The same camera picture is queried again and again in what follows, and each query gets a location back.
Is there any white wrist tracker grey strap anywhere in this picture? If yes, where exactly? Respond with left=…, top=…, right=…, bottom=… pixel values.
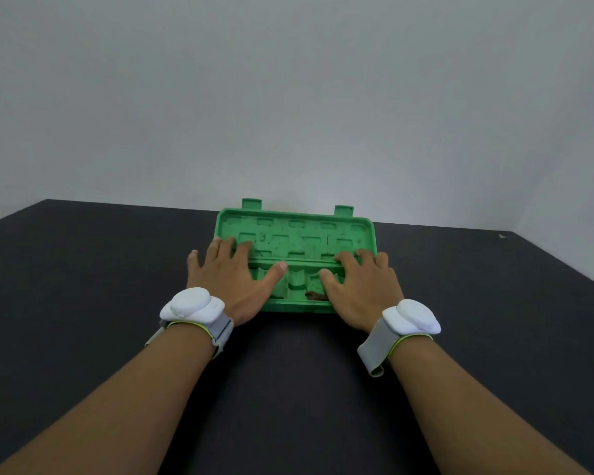
left=357, top=299, right=442, bottom=378
left=145, top=287, right=234, bottom=361

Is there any person's left forearm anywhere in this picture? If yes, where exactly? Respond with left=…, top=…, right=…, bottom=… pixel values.
left=0, top=323, right=215, bottom=475

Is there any person's left hand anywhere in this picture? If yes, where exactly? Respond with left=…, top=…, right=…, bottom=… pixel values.
left=186, top=237, right=289, bottom=327

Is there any person's right hand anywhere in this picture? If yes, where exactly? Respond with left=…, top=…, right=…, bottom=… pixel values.
left=318, top=248, right=406, bottom=334

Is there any person's right forearm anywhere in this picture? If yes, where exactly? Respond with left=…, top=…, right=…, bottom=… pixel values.
left=388, top=335, right=593, bottom=475

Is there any green plastic tool case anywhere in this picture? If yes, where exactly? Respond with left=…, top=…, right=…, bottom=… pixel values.
left=213, top=198, right=378, bottom=314

